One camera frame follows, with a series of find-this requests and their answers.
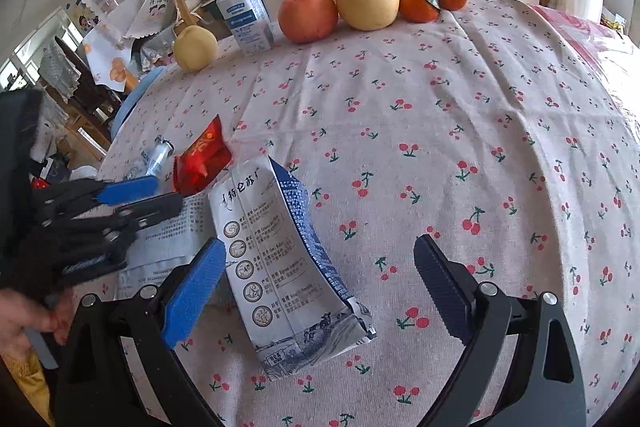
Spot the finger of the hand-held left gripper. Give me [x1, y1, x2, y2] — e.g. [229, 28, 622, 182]
[45, 192, 184, 278]
[32, 175, 160, 220]

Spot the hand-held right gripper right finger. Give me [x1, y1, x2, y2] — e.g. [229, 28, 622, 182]
[414, 234, 586, 427]

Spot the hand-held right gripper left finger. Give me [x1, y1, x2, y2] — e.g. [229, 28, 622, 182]
[52, 238, 227, 427]

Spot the printed paper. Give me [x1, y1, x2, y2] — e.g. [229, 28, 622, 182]
[116, 192, 221, 303]

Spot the red snack wrapper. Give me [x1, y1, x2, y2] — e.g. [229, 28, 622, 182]
[172, 115, 233, 196]

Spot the blue white milk carton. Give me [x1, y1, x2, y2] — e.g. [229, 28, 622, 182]
[208, 155, 377, 380]

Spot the person's left hand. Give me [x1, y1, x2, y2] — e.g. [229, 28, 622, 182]
[0, 289, 76, 360]

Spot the crushed clear plastic bottle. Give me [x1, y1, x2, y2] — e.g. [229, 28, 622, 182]
[132, 136, 176, 180]

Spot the cherry print tablecloth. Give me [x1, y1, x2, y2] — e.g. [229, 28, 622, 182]
[97, 0, 640, 427]

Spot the small yellow pear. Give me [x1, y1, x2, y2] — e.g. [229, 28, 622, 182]
[173, 25, 219, 72]

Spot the white printed hanging cloth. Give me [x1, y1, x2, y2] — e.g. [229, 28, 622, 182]
[80, 0, 161, 88]

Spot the yellow clothing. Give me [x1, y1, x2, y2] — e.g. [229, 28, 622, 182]
[0, 352, 53, 427]

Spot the white plastic bottle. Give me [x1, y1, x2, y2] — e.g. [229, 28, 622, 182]
[211, 0, 276, 56]

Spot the red apple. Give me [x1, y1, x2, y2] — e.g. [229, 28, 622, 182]
[278, 0, 340, 44]

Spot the tangerine with leaf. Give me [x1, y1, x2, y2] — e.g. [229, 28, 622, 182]
[398, 0, 441, 24]

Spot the red printed cloth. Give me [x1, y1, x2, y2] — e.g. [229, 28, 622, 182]
[530, 4, 640, 72]

